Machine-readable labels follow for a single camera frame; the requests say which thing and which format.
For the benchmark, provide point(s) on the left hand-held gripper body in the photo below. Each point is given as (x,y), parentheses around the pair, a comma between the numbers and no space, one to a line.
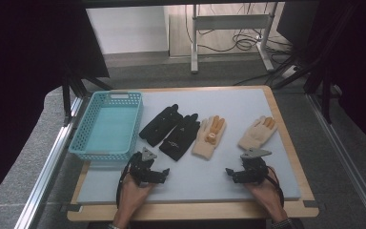
(143,168)

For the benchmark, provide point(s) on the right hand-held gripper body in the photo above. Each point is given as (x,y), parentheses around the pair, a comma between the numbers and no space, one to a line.
(254,170)

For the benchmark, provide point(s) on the beige glove with orange fingers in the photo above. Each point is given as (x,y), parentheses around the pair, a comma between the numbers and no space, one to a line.
(208,140)
(255,135)

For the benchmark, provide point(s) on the black glove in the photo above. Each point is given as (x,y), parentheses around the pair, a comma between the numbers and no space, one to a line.
(160,125)
(181,140)

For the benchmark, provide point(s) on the teal plastic basket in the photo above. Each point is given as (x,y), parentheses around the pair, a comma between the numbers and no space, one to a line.
(108,127)

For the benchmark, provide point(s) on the person's right hand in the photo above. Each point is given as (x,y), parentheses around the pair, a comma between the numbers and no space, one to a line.
(268,197)

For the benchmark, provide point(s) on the person's left hand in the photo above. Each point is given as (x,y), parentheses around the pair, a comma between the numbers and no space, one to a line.
(132,197)

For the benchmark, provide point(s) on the pale grey table mat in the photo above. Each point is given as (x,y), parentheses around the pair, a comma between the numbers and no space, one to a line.
(197,187)

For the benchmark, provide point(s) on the plaid shirt sleeve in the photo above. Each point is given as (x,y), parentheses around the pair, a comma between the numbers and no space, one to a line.
(282,223)

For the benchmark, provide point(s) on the wristwatch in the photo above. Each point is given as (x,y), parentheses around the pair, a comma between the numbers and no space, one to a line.
(113,226)

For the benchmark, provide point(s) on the white power strip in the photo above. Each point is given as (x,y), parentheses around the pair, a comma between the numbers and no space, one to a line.
(289,71)

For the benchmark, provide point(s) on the black tripod legs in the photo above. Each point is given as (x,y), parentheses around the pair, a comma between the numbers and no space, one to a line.
(73,86)

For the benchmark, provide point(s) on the white board panel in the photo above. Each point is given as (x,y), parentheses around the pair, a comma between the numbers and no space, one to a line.
(127,30)

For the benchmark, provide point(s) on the black curtain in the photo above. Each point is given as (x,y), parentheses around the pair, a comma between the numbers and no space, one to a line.
(355,57)
(22,63)

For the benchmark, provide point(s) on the aluminium rail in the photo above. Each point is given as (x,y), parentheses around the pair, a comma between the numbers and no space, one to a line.
(50,159)
(346,159)

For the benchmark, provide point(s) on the white metal desk frame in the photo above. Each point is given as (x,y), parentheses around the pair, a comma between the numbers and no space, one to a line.
(228,22)

